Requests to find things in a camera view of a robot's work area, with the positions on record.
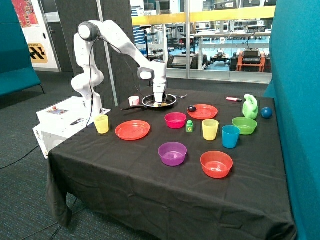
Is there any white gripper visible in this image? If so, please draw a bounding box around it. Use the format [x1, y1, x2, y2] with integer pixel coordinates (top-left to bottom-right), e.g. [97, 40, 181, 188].
[153, 83, 167, 107]

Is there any dark purple eggplant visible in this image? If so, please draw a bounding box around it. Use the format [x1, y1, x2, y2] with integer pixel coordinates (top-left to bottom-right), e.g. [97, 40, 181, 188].
[188, 105, 197, 113]

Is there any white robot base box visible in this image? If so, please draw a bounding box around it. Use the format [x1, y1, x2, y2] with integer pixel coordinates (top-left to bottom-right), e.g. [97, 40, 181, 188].
[32, 96, 112, 160]

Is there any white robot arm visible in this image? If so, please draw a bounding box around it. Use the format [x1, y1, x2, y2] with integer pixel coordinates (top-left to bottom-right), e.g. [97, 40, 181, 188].
[71, 20, 167, 116]

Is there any black frying pan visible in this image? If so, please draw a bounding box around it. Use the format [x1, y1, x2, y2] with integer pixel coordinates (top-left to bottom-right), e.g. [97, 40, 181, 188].
[120, 94, 177, 111]

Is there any pink white small cup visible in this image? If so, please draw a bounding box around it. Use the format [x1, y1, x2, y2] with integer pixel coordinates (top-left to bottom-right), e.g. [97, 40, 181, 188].
[128, 95, 140, 107]

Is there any pink bowl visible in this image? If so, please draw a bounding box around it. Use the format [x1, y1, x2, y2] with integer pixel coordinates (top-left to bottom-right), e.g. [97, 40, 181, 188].
[164, 112, 187, 129]

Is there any orange plate left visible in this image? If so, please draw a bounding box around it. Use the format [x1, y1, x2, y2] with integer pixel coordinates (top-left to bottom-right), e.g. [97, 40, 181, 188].
[115, 120, 151, 141]

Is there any orange plate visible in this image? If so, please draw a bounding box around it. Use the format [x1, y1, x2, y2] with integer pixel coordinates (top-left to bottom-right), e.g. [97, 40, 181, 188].
[187, 104, 219, 120]
[115, 120, 151, 141]

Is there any green block letter G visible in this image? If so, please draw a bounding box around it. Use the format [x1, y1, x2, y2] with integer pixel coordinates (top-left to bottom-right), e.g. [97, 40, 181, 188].
[186, 120, 194, 133]

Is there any orange plate right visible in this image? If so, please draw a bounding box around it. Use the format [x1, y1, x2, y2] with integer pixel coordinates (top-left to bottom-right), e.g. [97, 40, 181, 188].
[187, 104, 219, 120]

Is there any purple bowl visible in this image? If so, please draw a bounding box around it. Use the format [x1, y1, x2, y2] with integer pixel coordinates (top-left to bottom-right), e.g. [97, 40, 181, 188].
[158, 142, 188, 167]

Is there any yellow cup left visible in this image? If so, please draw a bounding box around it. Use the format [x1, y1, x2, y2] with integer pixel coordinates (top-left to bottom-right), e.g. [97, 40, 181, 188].
[94, 115, 109, 134]

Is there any yellow cup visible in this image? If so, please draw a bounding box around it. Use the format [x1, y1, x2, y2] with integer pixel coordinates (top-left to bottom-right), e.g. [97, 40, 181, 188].
[202, 119, 219, 141]
[94, 115, 109, 134]

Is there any yellow cup centre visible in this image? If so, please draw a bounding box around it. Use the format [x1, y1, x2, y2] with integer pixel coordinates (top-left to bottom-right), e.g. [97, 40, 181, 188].
[202, 119, 219, 141]

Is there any black tablecloth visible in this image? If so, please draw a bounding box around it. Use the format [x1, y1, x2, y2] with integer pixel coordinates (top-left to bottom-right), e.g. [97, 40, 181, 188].
[46, 102, 298, 240]

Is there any pink highlighter marker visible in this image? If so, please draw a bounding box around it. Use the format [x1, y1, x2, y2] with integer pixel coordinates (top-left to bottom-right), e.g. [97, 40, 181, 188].
[226, 97, 242, 102]

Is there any blue cup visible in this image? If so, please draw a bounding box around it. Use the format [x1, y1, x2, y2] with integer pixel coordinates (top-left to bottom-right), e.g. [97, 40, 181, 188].
[222, 125, 240, 149]

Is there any orange bowl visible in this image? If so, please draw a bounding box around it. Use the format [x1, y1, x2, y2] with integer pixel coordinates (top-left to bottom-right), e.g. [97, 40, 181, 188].
[200, 151, 234, 179]

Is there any green bowl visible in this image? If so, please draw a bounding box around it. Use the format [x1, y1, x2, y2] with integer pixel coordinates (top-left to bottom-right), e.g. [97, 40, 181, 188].
[232, 117, 258, 136]

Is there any green toy jug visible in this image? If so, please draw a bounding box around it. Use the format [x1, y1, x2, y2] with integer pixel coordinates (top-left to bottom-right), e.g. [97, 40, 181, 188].
[242, 94, 259, 120]

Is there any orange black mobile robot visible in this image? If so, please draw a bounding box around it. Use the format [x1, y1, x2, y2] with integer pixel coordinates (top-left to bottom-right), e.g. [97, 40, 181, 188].
[236, 48, 266, 73]

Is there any blue ball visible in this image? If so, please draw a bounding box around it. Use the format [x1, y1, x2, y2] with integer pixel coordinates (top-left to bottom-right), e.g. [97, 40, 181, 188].
[260, 107, 273, 119]

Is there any teal sofa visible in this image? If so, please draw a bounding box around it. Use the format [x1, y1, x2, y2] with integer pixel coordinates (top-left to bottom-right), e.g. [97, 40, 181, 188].
[0, 0, 42, 96]

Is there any red poster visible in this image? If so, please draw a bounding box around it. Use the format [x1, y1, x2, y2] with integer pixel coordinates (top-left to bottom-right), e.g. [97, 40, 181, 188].
[12, 0, 40, 28]

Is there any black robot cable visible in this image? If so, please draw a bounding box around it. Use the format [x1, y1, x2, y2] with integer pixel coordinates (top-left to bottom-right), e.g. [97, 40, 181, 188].
[70, 37, 153, 128]

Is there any teal partition wall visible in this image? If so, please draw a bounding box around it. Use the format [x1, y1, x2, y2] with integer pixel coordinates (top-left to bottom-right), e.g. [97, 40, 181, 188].
[265, 0, 320, 240]

